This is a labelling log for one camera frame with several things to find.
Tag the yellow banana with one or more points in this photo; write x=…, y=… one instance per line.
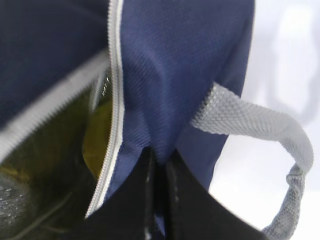
x=96, y=138

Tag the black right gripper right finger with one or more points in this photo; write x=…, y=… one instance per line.
x=193, y=214

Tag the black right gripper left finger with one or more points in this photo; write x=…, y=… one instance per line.
x=129, y=213

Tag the navy insulated lunch bag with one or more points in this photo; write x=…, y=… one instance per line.
x=174, y=71

